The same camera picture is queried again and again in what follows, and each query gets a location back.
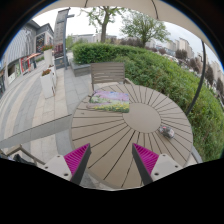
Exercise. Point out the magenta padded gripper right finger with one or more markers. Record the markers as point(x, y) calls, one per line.
point(152, 166)

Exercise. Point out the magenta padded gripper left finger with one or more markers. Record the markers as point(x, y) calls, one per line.
point(70, 167)

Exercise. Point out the grey patterned computer mouse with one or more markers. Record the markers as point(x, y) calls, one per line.
point(166, 131)

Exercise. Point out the colourful floral mouse pad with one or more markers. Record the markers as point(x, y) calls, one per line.
point(109, 101)

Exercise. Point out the round slatted outdoor table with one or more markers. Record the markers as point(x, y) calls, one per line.
point(111, 134)

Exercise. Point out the near white flower planter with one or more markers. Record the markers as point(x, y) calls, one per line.
point(47, 83)

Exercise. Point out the white flower planter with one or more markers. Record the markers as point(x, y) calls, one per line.
point(47, 83)
point(47, 50)

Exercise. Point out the grey slatted outdoor chair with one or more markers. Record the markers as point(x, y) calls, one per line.
point(107, 72)

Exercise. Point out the trimmed green hedge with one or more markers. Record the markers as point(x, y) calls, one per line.
point(149, 69)

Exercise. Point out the tall grey sign pylon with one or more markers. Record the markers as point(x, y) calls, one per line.
point(60, 58)

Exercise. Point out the far white flower planter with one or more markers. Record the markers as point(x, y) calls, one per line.
point(47, 50)

